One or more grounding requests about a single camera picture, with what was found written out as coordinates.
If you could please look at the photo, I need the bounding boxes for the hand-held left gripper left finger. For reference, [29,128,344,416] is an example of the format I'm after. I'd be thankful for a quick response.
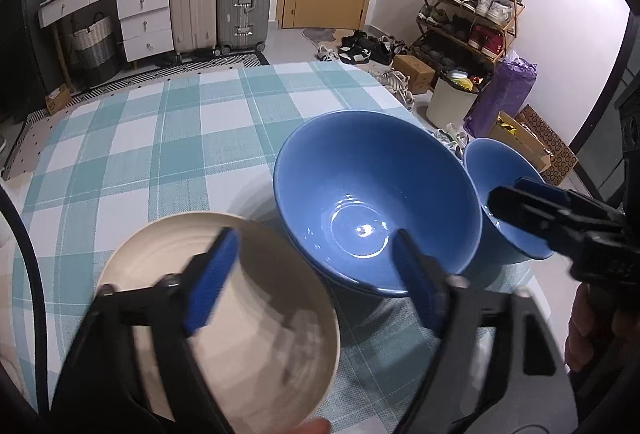
[50,227,242,434]

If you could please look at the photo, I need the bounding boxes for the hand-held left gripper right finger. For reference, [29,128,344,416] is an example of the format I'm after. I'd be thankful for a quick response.
[392,229,581,434]

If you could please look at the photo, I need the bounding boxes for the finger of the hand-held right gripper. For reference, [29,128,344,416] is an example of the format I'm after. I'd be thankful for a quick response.
[487,185,592,247]
[514,177,626,217]

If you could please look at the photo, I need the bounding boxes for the blue ceramic bowl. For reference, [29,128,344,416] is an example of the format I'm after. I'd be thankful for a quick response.
[272,110,484,297]
[462,138,557,265]
[289,238,412,299]

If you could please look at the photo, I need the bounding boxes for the cream ceramic bowl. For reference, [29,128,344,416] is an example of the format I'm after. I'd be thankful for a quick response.
[95,211,342,430]

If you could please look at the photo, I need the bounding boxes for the person's right hand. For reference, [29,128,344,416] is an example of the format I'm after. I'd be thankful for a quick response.
[564,287,617,372]

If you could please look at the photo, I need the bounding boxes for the person's left hand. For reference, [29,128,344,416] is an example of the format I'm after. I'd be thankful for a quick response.
[282,418,332,434]

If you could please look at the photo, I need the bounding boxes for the patterned flat cardboard box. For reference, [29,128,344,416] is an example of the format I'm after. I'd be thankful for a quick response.
[517,104,579,186]

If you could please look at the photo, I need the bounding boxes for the open cardboard box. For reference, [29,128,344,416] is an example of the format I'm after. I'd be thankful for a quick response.
[487,111,552,171]

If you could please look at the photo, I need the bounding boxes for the purple bag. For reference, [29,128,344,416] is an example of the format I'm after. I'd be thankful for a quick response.
[462,57,539,140]

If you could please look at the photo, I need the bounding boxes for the white low shoes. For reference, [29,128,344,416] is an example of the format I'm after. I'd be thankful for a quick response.
[433,123,471,161]

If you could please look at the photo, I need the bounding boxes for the white trash bin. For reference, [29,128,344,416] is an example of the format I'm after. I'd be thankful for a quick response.
[426,71,481,131]

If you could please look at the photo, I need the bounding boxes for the teal checked tablecloth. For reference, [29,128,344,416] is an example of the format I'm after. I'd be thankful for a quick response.
[10,62,551,434]

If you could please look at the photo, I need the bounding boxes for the wooden shoe rack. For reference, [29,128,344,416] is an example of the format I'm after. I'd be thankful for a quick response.
[414,0,527,76]

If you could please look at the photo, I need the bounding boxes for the brown cardboard box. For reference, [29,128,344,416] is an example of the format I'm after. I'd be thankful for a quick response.
[392,54,436,91]

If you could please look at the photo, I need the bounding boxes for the white sneakers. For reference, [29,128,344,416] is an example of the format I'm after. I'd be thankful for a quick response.
[372,69,417,111]

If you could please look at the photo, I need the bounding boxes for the group of shoes on rack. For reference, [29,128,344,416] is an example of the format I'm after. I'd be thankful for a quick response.
[417,0,526,65]

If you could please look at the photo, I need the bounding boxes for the small cardboard box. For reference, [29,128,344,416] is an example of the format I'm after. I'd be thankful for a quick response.
[45,84,71,116]

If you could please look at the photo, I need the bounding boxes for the grey and white woven basket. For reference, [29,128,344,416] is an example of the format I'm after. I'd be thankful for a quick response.
[69,14,121,82]

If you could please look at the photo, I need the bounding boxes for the grey door mat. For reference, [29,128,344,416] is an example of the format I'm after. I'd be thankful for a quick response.
[301,28,337,46]

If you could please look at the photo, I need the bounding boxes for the beige suitcase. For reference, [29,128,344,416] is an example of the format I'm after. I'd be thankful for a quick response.
[167,0,220,58]

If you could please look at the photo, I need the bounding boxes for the black cable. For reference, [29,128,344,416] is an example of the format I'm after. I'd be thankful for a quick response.
[0,187,52,415]

